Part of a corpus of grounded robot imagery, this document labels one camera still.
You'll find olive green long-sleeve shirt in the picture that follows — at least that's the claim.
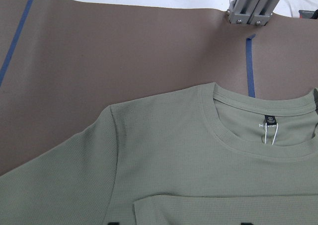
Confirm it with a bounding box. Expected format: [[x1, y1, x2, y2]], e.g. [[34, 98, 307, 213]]
[[0, 83, 318, 225]]

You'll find aluminium frame post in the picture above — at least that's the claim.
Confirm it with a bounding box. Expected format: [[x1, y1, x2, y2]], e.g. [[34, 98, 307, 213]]
[[227, 0, 280, 26]]

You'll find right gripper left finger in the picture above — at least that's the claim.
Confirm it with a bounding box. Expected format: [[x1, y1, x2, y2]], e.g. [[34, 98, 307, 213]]
[[106, 221, 122, 225]]

